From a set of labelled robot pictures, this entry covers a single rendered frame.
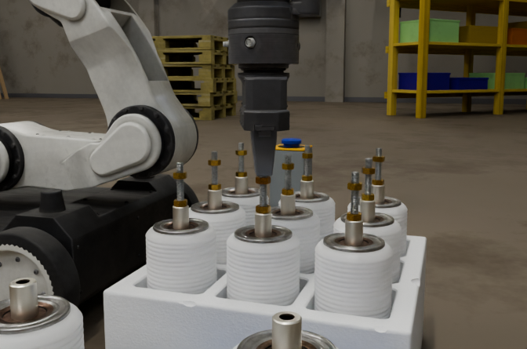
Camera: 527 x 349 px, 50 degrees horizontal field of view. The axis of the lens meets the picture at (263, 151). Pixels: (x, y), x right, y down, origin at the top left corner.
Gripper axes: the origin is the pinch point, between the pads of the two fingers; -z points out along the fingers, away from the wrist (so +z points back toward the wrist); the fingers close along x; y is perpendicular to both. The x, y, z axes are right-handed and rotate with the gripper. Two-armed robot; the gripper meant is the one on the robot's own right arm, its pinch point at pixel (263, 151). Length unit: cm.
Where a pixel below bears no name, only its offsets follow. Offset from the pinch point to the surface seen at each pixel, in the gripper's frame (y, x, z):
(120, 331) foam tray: 18.6, -0.3, -23.3
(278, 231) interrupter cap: -2.0, 0.6, -10.8
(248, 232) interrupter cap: 1.8, 0.7, -10.8
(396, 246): -18.8, 2.9, -14.0
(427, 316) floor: -34, 29, -36
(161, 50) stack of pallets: 57, 516, 33
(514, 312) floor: -52, 29, -36
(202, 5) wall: 22, 958, 128
